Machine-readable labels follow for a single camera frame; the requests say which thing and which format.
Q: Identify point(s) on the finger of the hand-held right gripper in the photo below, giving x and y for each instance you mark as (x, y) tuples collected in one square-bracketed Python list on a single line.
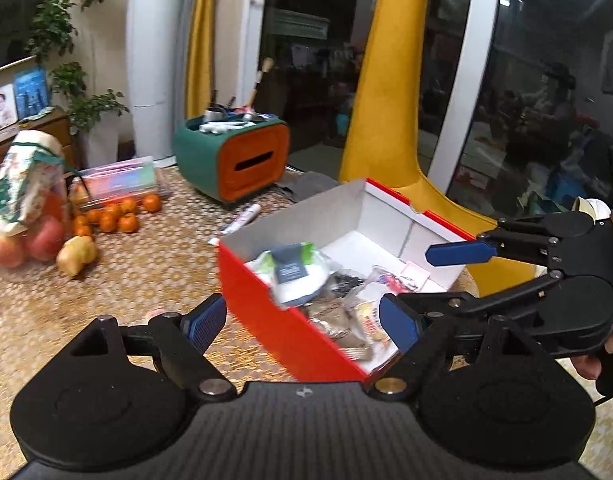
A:
[(456, 302), (461, 253)]

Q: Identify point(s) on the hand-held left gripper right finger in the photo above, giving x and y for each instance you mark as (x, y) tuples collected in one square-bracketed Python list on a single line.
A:
[(401, 322)]

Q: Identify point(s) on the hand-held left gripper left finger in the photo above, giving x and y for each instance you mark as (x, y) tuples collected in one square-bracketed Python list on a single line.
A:
[(206, 322)]

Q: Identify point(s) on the clear snack packet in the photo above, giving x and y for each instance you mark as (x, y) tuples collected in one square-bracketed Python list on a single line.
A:
[(371, 322)]

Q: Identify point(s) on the red cardboard box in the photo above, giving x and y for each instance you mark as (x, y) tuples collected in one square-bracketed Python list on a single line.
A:
[(266, 300)]

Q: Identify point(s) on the beige snack packet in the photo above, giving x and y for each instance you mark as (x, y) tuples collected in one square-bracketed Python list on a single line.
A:
[(331, 322)]

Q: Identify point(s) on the dark patterned snack packet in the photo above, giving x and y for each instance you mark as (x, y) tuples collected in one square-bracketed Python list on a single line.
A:
[(344, 282)]

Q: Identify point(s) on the white green packet dark label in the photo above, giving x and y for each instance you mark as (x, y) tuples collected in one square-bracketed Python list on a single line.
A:
[(294, 272)]

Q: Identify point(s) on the gold patterned desktop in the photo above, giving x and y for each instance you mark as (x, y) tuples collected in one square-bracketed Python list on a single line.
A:
[(151, 270)]

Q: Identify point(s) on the person's right hand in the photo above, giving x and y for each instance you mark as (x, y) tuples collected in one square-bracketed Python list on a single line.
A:
[(586, 366)]

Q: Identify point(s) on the white tube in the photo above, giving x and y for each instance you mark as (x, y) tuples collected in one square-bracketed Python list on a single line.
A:
[(241, 220)]

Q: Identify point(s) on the pile of tangerines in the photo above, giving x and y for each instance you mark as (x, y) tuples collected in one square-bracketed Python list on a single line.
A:
[(116, 215)]

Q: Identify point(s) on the yellow pear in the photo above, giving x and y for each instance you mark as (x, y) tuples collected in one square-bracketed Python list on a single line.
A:
[(76, 256)]

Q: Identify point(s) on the yellow chair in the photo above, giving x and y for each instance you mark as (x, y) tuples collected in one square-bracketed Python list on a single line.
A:
[(386, 110)]

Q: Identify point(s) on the green orange tissue box organizer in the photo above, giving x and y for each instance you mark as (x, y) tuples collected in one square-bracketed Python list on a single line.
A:
[(201, 160)]

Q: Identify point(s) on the grey cloth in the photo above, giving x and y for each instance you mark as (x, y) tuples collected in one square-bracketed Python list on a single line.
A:
[(311, 185)]

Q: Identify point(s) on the clear plastic box colourful contents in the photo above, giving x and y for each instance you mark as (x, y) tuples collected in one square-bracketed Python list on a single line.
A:
[(121, 177)]

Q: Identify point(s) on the white-framed glass door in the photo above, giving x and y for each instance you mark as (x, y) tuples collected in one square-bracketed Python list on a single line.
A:
[(461, 85)]

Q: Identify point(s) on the red apple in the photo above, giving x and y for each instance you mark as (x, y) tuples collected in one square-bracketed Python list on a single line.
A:
[(6, 250), (45, 237)]

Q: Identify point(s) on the white plant pot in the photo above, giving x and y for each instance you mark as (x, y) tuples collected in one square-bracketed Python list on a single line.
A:
[(99, 147)]

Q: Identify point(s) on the black pen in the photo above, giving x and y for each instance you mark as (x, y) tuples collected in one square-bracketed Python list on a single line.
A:
[(214, 99)]

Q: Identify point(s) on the white green printed snack bag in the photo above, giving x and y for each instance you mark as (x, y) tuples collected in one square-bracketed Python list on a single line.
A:
[(26, 180)]

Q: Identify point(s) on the makeup brush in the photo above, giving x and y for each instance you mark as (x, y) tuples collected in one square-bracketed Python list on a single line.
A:
[(259, 82)]

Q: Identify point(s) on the green leafy houseplant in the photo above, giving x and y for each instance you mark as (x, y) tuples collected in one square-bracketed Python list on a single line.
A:
[(91, 105)]

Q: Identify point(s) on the wooden TV cabinet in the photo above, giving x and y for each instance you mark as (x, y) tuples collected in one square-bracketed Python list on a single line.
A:
[(51, 130)]

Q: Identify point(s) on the white standing air conditioner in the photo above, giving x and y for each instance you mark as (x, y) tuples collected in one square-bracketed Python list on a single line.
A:
[(156, 60)]

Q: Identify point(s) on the yellow curtain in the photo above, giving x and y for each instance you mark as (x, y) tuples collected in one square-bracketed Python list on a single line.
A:
[(201, 50)]

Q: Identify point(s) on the blue card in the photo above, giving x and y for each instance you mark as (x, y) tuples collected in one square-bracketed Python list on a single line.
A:
[(31, 92)]

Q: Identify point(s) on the black television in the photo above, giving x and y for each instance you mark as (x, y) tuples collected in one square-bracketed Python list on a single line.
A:
[(11, 10)]

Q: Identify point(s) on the white photo frame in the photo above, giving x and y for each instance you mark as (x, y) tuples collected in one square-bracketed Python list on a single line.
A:
[(0, 107)]

